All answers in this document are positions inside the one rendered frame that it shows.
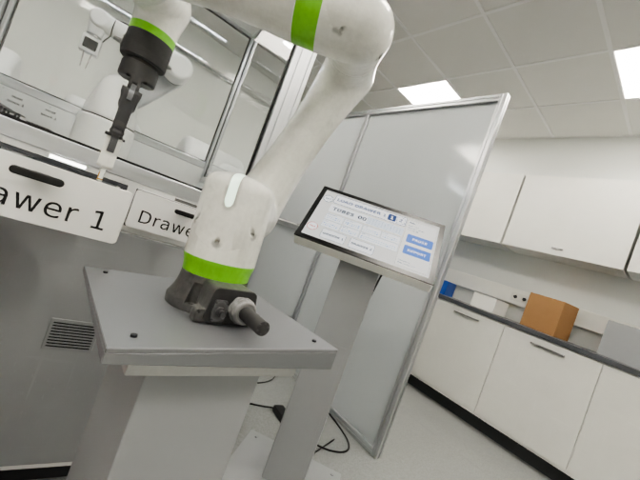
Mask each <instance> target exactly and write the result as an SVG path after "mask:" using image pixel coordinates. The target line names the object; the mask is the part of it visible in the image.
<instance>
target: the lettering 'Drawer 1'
mask: <svg viewBox="0 0 640 480"><path fill-rule="evenodd" d="M0 190H3V191H4V192H5V194H3V193H0V195H2V196H4V197H3V198H2V199H1V200H0V202H1V204H3V205H5V202H6V199H7V197H8V191H7V190H6V189H4V188H2V187H0ZM28 198H29V211H31V212H32V211H33V210H34V209H35V208H36V206H37V205H38V204H39V203H40V201H41V200H42V199H40V198H39V199H38V200H37V201H36V203H35V204H34V205H33V206H31V196H30V195H27V196H26V197H25V199H24V200H23V201H22V202H21V204H20V205H19V192H16V208H18V209H20V208H21V207H22V206H23V204H24V203H25V202H26V201H27V200H28ZM52 204H53V205H56V206H58V208H59V210H56V209H52V208H48V206H49V205H52ZM47 209H48V210H54V211H58V212H61V211H62V207H61V206H60V205H59V204H58V203H55V202H49V203H48V204H46V206H45V207H44V213H45V214H46V215H47V216H48V217H51V218H58V217H59V216H52V215H49V214H48V213H47ZM73 210H77V211H79V209H73ZM73 210H72V208H71V207H69V210H68V212H67V215H66V218H65V220H64V221H68V219H69V216H70V213H71V212H72V211H73ZM95 213H100V216H99V219H98V221H97V224H96V227H94V226H90V227H91V228H93V229H97V230H103V229H101V228H99V225H100V222H101V220H102V217H103V214H104V212H103V211H99V210H97V211H96V212H95Z"/></svg>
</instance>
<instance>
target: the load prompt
mask: <svg viewBox="0 0 640 480"><path fill-rule="evenodd" d="M333 203H335V204H338V205H341V206H344V207H347V208H350V209H353V210H358V211H361V212H364V213H366V214H369V215H372V216H375V217H378V218H381V219H384V220H386V221H389V222H392V223H394V224H397V225H400V226H403V227H405V226H406V223H407V220H408V218H406V217H403V216H400V215H397V214H394V213H391V212H388V211H385V210H380V209H378V208H375V207H372V206H369V205H366V204H363V203H360V202H357V201H354V200H351V199H349V198H346V197H343V196H340V195H337V196H336V197H335V199H334V201H333Z"/></svg>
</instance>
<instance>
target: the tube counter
mask: <svg viewBox="0 0 640 480"><path fill-rule="evenodd" d="M356 221H359V222H362V223H365V224H368V225H371V226H374V227H376V228H379V229H382V230H386V231H389V232H392V233H395V234H398V235H401V236H402V234H403V231H404V229H403V228H400V227H397V226H395V225H393V224H390V223H387V222H384V221H381V220H378V219H375V218H372V217H369V216H367V215H364V214H361V213H359V214H358V216H357V218H356Z"/></svg>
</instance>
